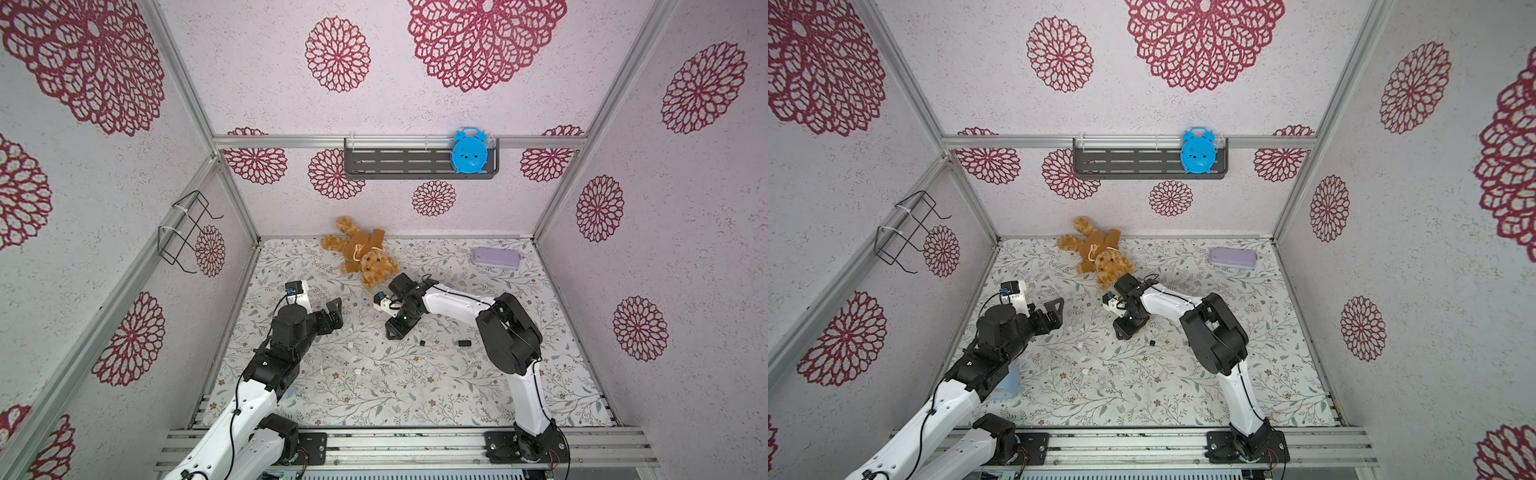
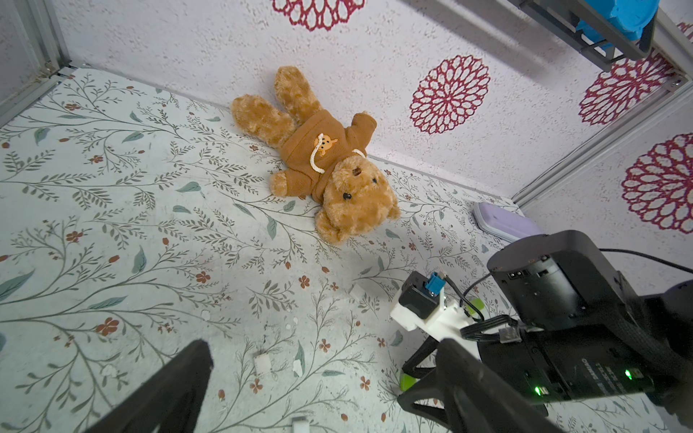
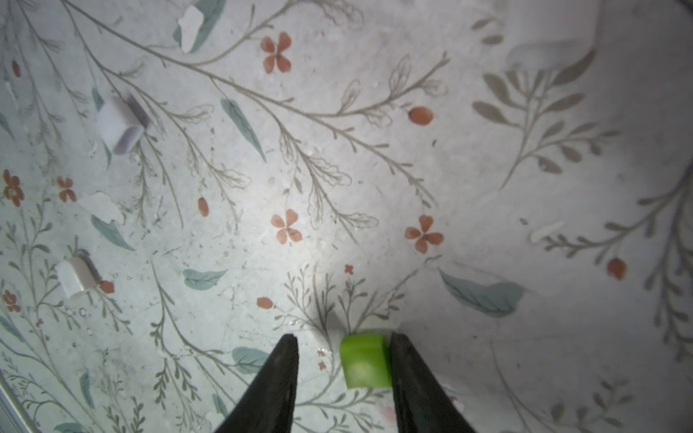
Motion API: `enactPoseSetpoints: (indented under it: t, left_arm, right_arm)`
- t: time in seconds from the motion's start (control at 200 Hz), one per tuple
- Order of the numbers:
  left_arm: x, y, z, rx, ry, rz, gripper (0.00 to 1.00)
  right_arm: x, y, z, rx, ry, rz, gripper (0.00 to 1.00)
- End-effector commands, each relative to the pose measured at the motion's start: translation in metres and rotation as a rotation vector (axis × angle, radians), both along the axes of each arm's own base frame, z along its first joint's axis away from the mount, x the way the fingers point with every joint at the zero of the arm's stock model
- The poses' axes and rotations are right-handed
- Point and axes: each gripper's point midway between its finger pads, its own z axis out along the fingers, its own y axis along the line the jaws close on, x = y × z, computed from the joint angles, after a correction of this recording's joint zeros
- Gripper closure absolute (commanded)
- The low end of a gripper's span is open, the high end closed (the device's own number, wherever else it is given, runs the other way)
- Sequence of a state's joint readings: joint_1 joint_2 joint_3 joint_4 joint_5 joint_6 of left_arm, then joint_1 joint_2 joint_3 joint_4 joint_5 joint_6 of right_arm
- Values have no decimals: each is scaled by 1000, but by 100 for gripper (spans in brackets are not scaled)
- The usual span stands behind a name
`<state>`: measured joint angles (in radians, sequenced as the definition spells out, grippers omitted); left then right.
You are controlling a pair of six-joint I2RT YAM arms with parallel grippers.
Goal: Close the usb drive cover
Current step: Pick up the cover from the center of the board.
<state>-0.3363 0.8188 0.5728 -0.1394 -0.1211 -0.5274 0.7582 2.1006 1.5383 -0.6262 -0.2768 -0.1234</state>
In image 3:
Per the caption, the green usb cap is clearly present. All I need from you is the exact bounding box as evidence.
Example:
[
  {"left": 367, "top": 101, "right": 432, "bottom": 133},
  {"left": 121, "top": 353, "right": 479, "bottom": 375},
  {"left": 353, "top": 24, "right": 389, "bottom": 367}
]
[{"left": 339, "top": 333, "right": 392, "bottom": 390}]

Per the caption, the purple white usb cap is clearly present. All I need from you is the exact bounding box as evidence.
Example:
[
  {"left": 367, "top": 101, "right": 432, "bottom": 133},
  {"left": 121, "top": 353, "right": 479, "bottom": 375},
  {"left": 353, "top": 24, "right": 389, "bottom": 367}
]
[{"left": 97, "top": 95, "right": 150, "bottom": 155}]

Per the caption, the white usb drive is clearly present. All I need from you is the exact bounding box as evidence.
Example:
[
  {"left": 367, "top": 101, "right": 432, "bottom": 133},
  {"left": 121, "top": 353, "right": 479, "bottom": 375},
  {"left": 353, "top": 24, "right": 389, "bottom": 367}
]
[{"left": 505, "top": 0, "right": 603, "bottom": 71}]

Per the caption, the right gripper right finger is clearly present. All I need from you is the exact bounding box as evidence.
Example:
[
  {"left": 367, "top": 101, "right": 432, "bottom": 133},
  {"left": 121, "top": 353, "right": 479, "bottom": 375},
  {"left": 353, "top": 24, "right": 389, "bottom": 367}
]
[{"left": 390, "top": 333, "right": 475, "bottom": 433}]

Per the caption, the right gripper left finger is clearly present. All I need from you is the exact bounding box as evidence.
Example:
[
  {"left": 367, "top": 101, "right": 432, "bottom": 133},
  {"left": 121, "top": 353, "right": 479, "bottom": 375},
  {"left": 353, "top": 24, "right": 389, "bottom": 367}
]
[{"left": 216, "top": 334, "right": 299, "bottom": 433}]

